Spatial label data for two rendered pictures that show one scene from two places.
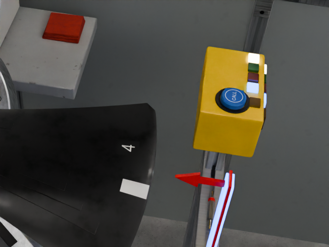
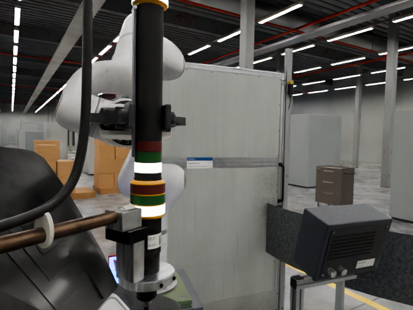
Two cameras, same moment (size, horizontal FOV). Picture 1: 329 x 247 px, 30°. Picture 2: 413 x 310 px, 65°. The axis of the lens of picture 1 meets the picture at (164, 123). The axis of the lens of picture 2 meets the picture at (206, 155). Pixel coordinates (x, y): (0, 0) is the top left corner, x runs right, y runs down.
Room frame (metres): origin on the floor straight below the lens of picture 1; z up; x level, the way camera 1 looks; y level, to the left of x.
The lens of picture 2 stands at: (0.54, 0.66, 1.46)
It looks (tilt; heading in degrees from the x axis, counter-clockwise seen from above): 3 degrees down; 246
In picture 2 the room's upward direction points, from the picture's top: 1 degrees clockwise
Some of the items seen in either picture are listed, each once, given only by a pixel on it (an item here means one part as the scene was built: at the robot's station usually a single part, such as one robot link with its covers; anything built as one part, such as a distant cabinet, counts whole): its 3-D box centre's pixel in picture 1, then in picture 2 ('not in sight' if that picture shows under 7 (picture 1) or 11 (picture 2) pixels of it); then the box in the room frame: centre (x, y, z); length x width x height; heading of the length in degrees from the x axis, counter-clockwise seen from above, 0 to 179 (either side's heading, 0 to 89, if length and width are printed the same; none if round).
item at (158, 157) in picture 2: not in sight; (148, 156); (0.45, 0.27, 1.44); 0.03 x 0.03 x 0.01
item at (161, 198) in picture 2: not in sight; (147, 197); (0.45, 0.27, 1.39); 0.04 x 0.04 x 0.01
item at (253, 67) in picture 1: (253, 67); not in sight; (0.77, -0.13, 1.08); 0.02 x 0.02 x 0.01; 89
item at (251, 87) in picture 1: (252, 87); not in sight; (0.72, -0.13, 1.08); 0.02 x 0.02 x 0.01; 89
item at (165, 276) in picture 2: not in sight; (141, 243); (0.45, 0.27, 1.33); 0.09 x 0.07 x 0.10; 34
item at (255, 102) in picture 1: (254, 102); not in sight; (0.69, -0.13, 1.08); 0.02 x 0.02 x 0.01; 89
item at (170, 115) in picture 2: not in sight; (170, 119); (0.41, 0.25, 1.49); 0.07 x 0.03 x 0.03; 89
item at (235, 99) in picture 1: (233, 99); not in sight; (0.69, -0.10, 1.08); 0.04 x 0.04 x 0.02
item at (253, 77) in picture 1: (252, 77); not in sight; (0.74, -0.13, 1.08); 0.02 x 0.02 x 0.01; 89
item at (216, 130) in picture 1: (228, 103); not in sight; (0.73, -0.10, 1.02); 0.16 x 0.10 x 0.11; 179
